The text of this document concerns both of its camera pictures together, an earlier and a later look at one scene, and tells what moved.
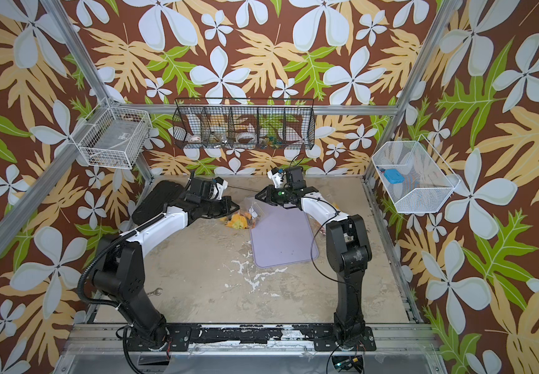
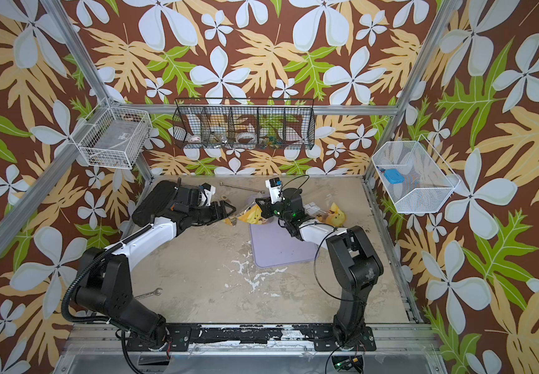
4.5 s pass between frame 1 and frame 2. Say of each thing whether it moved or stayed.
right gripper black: moved
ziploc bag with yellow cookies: moved
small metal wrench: stayed
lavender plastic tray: stayed
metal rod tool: stayed
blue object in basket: stayed
